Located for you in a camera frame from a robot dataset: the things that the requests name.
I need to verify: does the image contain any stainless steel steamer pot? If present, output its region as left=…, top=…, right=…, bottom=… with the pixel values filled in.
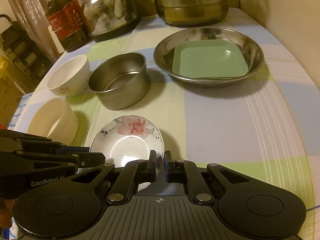
left=136, top=0, right=245, bottom=28

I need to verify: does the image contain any cooking oil bottle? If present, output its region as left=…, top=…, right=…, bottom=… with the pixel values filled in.
left=46, top=0, right=87, bottom=53

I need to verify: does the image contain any small floral plate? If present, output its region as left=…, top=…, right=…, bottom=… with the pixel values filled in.
left=89, top=115, right=165, bottom=192

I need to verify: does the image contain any green square plate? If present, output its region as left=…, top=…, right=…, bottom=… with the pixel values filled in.
left=172, top=40, right=249, bottom=79

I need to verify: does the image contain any cream bowl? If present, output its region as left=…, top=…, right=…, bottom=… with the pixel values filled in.
left=27, top=97, right=79, bottom=147

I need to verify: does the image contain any stainless steel bowl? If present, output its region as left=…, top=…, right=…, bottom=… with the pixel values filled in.
left=87, top=52, right=151, bottom=111

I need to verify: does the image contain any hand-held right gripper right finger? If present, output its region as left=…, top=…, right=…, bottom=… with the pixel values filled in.
left=164, top=150, right=251, bottom=202

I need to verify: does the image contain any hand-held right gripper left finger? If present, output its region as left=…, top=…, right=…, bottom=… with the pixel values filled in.
left=68, top=150, right=158, bottom=203

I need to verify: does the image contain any stainless steel kettle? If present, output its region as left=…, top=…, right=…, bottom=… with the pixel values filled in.
left=81, top=0, right=142, bottom=43

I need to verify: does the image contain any black folding rack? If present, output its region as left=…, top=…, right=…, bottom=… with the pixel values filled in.
left=0, top=14, right=53, bottom=86

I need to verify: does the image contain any blue checked white cloth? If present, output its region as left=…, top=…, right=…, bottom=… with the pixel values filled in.
left=7, top=93, right=33, bottom=131

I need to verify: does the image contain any large stainless steel plate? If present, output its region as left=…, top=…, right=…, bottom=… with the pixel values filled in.
left=153, top=27, right=265, bottom=88

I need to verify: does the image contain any checked pastel tablecloth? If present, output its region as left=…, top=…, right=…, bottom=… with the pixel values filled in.
left=5, top=7, right=320, bottom=230

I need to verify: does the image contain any white floral bowl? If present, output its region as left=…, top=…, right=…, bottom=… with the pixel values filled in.
left=47, top=54, right=91, bottom=97

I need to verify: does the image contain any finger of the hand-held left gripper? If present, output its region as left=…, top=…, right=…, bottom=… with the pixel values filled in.
left=0, top=129, right=90, bottom=157
left=0, top=151, right=106, bottom=168

